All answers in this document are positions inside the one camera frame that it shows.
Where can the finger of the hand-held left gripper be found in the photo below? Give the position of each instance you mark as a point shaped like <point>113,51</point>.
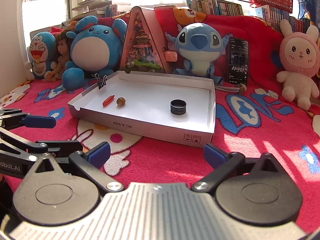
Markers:
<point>40,121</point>
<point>50,147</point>

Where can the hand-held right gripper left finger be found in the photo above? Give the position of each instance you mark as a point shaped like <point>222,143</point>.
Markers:
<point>98,155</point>

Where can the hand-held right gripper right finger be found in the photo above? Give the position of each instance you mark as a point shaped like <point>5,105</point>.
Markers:
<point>215,155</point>

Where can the brown walnut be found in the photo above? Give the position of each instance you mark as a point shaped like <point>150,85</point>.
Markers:
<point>120,101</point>

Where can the black lens cylinder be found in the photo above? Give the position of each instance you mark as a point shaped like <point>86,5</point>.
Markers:
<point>178,110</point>

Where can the white cardboard box tray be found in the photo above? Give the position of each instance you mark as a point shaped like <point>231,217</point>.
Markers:
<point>150,92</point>

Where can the red cartoon printed blanket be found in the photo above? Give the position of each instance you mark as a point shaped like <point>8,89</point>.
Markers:
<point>250,135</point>

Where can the blue robot cat plush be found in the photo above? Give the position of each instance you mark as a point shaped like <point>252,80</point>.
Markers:
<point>40,52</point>

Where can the small black binder clip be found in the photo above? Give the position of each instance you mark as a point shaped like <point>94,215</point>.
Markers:
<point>102,83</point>

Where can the brown haired doll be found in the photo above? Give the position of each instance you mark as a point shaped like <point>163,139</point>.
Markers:
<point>62,52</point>

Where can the round blue mouse plush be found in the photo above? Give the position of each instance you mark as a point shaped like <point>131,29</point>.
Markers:
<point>95,55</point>

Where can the black smartphone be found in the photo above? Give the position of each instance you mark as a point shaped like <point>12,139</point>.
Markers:
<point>237,62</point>

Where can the blue alien plush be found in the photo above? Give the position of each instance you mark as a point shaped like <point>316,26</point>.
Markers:
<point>197,55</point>

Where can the small pink box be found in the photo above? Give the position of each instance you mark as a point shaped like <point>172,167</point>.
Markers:
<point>171,56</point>

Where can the triangular miniature house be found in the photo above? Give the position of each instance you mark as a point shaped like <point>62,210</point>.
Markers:
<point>142,50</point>

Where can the stack of flat books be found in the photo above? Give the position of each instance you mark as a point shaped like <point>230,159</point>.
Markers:
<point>95,5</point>

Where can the pink bunny plush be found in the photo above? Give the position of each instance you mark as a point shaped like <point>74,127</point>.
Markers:
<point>297,55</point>

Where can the short row of blue books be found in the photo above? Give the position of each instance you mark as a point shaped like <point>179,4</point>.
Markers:
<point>111,11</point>

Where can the blue paper bag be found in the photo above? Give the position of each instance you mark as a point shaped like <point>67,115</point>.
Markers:
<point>307,2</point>

